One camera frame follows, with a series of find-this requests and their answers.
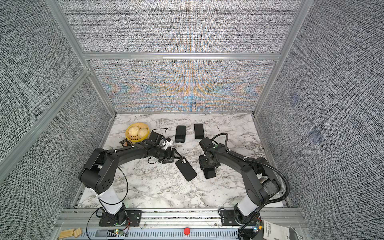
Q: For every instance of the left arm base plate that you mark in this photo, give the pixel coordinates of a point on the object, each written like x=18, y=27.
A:
x=121, y=219

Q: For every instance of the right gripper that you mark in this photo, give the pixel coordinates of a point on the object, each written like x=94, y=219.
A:
x=202, y=164

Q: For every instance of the light blue phone case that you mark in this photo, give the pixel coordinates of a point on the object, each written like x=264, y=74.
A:
x=199, y=138

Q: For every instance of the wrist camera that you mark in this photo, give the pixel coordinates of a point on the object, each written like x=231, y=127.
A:
x=205, y=143
x=159, y=141

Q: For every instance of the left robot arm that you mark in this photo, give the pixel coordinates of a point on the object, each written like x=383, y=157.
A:
x=100, y=169

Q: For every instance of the yellow bamboo steamer basket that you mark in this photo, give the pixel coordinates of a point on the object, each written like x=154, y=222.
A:
x=137, y=139

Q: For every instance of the left steamed bun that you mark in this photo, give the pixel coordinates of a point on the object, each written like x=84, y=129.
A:
x=133, y=131

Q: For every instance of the black phone case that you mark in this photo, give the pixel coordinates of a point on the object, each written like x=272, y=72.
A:
x=186, y=169
x=180, y=141

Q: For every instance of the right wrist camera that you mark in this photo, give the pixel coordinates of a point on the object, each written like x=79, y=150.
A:
x=205, y=143

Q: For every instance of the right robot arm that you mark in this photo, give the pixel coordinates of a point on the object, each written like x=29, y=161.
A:
x=259, y=177

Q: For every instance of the steamed bun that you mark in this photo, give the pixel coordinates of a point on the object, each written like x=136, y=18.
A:
x=143, y=132
x=133, y=131

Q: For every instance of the right steamed bun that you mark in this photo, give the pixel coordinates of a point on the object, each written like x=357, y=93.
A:
x=143, y=132

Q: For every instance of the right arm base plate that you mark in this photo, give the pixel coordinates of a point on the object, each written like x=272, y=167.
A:
x=234, y=217

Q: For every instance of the small dark snack packet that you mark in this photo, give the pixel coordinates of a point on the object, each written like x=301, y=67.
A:
x=125, y=143

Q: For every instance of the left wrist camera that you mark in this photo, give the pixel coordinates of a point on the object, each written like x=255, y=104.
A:
x=159, y=141

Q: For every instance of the white paper label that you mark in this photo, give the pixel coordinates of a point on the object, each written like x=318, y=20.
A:
x=275, y=232

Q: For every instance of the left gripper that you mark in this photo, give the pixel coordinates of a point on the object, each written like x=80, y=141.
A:
x=169, y=156

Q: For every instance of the aluminium front rail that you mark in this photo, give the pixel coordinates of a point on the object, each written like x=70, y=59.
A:
x=155, y=224

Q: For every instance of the wooden blocks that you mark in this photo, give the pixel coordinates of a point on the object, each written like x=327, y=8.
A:
x=75, y=233

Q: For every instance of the red emergency button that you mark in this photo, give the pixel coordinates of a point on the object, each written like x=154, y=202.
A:
x=187, y=231

